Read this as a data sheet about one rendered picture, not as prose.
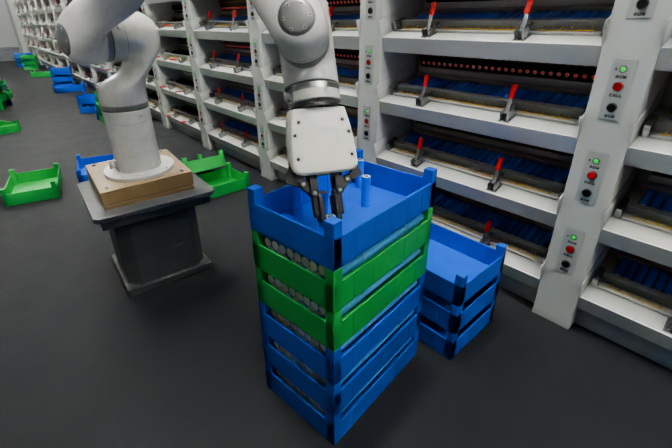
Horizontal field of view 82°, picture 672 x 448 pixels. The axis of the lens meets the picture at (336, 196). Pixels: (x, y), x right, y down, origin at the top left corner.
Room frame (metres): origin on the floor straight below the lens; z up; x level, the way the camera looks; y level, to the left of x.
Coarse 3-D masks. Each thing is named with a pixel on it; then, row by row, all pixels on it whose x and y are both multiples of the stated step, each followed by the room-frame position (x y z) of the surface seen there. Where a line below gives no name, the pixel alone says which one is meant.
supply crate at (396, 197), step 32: (256, 192) 0.59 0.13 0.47; (288, 192) 0.67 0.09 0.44; (352, 192) 0.75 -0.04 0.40; (384, 192) 0.75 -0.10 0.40; (416, 192) 0.64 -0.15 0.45; (256, 224) 0.59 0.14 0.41; (288, 224) 0.53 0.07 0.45; (352, 224) 0.61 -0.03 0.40; (384, 224) 0.56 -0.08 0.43; (320, 256) 0.49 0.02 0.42; (352, 256) 0.50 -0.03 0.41
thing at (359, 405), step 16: (416, 336) 0.69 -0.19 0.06; (400, 352) 0.69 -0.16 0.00; (272, 368) 0.59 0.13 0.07; (384, 368) 0.65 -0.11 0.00; (400, 368) 0.64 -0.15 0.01; (272, 384) 0.59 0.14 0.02; (368, 384) 0.60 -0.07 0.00; (384, 384) 0.59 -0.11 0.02; (288, 400) 0.55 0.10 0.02; (304, 400) 0.52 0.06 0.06; (368, 400) 0.55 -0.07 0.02; (304, 416) 0.52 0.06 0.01; (320, 416) 0.49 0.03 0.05; (336, 416) 0.47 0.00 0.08; (352, 416) 0.51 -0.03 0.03; (320, 432) 0.49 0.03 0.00; (336, 432) 0.47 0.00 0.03
